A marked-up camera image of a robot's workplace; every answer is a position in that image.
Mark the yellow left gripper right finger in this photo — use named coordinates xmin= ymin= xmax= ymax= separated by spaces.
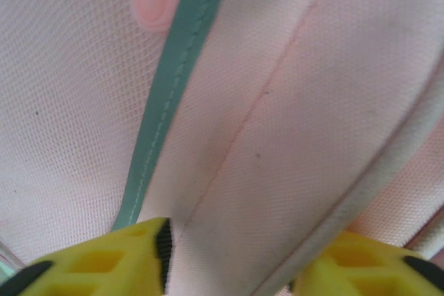
xmin=289 ymin=229 xmax=444 ymax=296

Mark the pink student backpack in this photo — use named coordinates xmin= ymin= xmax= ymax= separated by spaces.
xmin=0 ymin=0 xmax=444 ymax=296

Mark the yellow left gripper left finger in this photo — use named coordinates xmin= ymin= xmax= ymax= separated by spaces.
xmin=0 ymin=216 xmax=173 ymax=296

